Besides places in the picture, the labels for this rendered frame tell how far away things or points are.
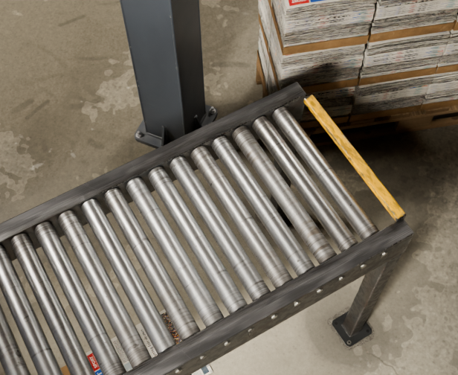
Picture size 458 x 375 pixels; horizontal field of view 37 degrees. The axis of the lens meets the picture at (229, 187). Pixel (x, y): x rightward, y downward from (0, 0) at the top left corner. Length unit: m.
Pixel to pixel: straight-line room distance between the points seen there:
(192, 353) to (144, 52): 1.14
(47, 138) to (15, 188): 0.25
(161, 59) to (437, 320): 1.33
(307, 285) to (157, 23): 1.00
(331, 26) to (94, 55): 1.26
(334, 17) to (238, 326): 1.04
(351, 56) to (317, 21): 0.24
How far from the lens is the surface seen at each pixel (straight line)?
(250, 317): 1.66
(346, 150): 1.86
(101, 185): 1.84
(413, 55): 2.50
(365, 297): 2.17
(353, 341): 2.51
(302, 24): 2.21
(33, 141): 2.94
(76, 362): 1.67
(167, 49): 2.32
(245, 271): 1.70
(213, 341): 1.64
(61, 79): 3.10
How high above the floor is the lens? 2.38
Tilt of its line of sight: 61 degrees down
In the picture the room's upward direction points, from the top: 1 degrees counter-clockwise
